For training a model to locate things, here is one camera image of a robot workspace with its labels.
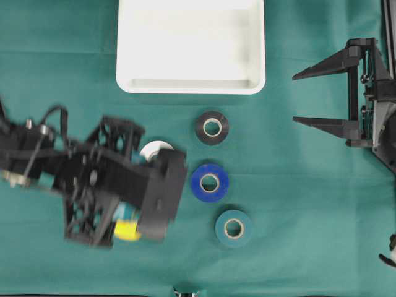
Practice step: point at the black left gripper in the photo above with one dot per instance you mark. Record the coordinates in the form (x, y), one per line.
(96, 177)

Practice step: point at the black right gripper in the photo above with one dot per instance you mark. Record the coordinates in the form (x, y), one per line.
(378, 115)

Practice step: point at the yellow tape roll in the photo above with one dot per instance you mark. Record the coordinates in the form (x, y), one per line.
(126, 230)

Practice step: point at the green tape roll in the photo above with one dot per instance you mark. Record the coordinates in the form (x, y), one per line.
(245, 223)

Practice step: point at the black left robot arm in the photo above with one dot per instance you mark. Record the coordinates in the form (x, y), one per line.
(31, 149)

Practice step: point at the white tape roll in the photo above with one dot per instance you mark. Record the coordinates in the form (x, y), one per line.
(150, 150)

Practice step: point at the black tape roll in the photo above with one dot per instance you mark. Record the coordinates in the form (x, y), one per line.
(211, 117)

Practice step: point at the blue tape roll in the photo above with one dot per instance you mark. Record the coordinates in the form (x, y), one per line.
(221, 177)

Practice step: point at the white plastic tray case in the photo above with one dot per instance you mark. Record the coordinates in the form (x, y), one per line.
(191, 47)

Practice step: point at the green table cloth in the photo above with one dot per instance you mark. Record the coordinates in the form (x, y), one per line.
(322, 211)

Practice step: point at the white black object at edge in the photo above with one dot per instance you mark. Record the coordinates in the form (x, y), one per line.
(390, 260)

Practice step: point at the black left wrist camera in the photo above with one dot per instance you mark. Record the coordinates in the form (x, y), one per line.
(153, 189)

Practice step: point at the black aluminium frame rail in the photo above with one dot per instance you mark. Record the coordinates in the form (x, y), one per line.
(388, 8)

